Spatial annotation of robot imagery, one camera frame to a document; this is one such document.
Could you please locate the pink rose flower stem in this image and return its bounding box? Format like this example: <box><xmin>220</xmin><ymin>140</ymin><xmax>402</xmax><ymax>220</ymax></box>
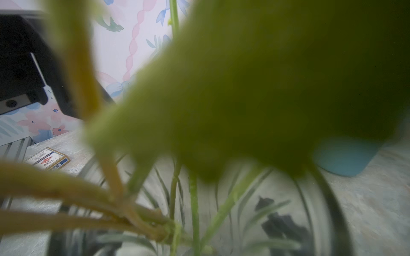
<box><xmin>84</xmin><ymin>1</ymin><xmax>410</xmax><ymax>245</ymax></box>

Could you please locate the clear glass vase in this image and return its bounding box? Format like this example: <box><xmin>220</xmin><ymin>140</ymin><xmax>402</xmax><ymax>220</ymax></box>
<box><xmin>47</xmin><ymin>158</ymin><xmax>353</xmax><ymax>256</ymax></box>

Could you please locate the teal ceramic vase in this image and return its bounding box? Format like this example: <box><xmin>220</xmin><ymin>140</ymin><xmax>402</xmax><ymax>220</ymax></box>
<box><xmin>313</xmin><ymin>111</ymin><xmax>410</xmax><ymax>177</ymax></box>

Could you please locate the orange ranunculus flower bunch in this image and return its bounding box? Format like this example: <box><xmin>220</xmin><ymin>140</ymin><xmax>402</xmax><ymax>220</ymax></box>
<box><xmin>1</xmin><ymin>1</ymin><xmax>182</xmax><ymax>244</ymax></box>

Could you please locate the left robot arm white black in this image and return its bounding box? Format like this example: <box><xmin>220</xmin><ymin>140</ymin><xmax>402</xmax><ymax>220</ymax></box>
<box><xmin>1</xmin><ymin>10</ymin><xmax>78</xmax><ymax>118</ymax></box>

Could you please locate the playing card box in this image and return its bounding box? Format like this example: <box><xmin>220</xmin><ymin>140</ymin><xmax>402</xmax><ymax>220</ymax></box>
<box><xmin>25</xmin><ymin>147</ymin><xmax>70</xmax><ymax>171</ymax></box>

